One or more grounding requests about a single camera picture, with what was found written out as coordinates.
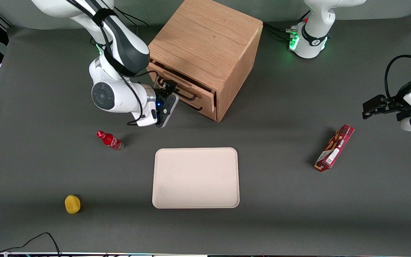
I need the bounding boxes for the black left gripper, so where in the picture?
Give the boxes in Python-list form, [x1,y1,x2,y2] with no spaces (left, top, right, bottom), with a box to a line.
[362,78,411,121]

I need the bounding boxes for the wooden drawer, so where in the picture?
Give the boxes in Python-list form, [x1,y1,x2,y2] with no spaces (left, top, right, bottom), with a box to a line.
[177,99,217,121]
[147,59,217,112]

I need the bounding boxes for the black cable at table edge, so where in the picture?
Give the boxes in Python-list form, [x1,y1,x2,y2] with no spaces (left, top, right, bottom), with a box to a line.
[0,232,62,256]

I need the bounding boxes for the black right arm base cables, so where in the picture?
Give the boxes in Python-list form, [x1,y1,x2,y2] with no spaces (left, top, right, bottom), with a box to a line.
[115,7,149,27]

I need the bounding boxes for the wooden drawer, deep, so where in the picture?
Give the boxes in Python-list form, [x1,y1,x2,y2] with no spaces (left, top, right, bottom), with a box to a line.
[177,99,217,121]

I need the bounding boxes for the yellow sponge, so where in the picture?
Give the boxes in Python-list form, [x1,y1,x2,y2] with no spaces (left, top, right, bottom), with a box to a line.
[64,194,81,215]

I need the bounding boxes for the black arm base cables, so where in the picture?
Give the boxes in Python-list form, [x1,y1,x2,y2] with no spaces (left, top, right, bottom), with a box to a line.
[263,11,311,40]
[115,7,149,27]

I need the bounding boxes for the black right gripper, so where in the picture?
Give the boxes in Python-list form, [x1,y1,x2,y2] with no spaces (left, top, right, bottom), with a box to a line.
[154,81,178,108]

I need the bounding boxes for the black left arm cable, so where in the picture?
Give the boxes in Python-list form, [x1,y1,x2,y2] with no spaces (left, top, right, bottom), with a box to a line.
[385,55,411,101]

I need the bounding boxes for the red cookie box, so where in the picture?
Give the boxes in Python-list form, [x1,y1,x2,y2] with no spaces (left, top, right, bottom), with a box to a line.
[314,124,355,173]

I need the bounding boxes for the wooden drawer cabinet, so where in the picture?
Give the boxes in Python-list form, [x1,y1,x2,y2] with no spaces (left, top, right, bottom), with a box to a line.
[147,0,263,123]

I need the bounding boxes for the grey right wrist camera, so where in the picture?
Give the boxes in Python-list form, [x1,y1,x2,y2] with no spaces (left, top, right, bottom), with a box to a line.
[156,94,180,129]

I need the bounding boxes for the black left arm base cables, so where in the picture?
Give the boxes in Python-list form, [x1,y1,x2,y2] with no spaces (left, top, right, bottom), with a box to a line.
[263,11,311,40]

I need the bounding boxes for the black metal drawer handle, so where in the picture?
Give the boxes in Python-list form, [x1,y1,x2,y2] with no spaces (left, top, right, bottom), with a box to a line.
[178,99,204,112]
[157,75,198,101]

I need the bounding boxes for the beige plastic tray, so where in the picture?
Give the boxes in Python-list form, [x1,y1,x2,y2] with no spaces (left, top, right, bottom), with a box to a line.
[152,147,240,210]

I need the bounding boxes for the red soda bottle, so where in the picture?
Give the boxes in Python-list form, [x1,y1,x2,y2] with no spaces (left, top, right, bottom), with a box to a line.
[96,130,125,152]

